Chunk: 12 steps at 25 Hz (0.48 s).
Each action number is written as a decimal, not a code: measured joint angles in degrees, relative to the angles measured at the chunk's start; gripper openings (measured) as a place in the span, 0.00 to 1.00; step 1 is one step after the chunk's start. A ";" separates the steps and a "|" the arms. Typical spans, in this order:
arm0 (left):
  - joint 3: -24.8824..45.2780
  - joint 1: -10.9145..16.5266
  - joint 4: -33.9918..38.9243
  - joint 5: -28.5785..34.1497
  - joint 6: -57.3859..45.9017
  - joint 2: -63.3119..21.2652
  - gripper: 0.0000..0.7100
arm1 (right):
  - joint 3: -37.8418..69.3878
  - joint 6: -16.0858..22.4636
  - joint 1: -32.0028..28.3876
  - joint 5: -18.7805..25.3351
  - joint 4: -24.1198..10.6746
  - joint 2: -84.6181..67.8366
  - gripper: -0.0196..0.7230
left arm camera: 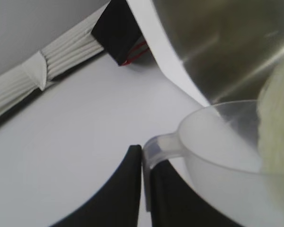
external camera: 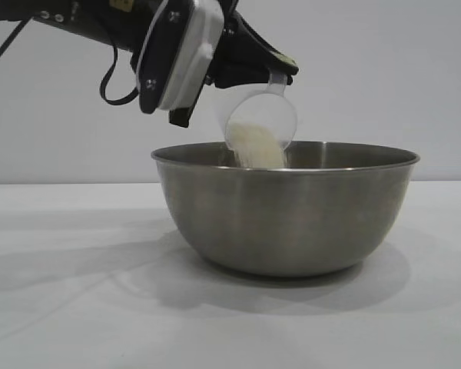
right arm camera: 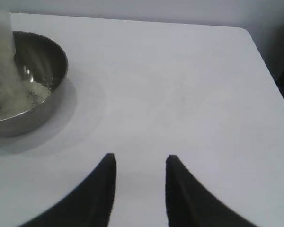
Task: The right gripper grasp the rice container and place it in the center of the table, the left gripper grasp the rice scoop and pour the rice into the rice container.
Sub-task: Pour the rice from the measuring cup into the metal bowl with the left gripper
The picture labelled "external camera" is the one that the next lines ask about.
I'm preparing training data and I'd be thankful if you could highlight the clear plastic measuring cup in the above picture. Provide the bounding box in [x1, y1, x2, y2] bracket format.
[214, 71, 300, 153]

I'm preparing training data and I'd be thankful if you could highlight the looped black left camera cable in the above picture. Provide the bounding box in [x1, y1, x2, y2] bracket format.
[98, 45, 139, 105]

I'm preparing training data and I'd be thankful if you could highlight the white uncooked rice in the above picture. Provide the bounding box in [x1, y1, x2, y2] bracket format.
[225, 121, 286, 169]

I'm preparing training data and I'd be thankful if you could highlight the stainless steel mixing bowl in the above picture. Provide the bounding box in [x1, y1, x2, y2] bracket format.
[150, 141, 422, 278]

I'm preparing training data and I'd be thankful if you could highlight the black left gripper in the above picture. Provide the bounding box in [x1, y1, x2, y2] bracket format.
[167, 7, 300, 128]

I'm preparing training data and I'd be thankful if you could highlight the long black left arm cable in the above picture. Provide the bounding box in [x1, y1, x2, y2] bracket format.
[0, 18, 28, 75]

